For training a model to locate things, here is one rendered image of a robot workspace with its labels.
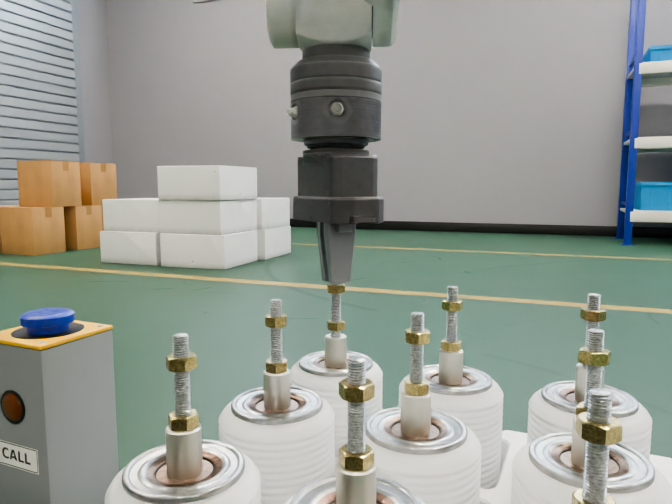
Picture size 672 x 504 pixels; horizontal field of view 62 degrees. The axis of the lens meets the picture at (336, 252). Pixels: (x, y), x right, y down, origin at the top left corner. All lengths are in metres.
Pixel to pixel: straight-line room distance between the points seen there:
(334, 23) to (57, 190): 3.63
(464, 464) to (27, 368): 0.33
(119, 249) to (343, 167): 2.91
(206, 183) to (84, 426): 2.52
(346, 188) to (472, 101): 5.02
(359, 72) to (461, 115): 5.00
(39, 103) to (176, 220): 3.75
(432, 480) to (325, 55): 0.36
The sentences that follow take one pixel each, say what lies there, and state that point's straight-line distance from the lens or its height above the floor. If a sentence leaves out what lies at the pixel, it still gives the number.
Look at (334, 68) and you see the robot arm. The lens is 0.52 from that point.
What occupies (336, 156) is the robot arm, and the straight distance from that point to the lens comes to 0.51.
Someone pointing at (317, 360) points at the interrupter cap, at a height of 0.25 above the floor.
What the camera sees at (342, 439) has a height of 0.19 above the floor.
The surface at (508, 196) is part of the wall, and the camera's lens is 5.42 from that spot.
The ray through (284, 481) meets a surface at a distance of 0.46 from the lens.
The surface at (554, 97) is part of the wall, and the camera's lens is 5.46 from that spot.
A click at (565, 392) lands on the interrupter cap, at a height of 0.25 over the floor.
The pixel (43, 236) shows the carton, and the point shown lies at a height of 0.12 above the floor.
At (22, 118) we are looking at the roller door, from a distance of 6.50.
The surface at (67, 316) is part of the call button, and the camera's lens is 0.50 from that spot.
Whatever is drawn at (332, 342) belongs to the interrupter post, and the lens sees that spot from 0.56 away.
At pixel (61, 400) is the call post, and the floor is 0.27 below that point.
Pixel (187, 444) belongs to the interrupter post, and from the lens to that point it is 0.38.
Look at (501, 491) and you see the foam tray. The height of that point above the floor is 0.18.
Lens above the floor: 0.43
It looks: 7 degrees down
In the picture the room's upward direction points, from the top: straight up
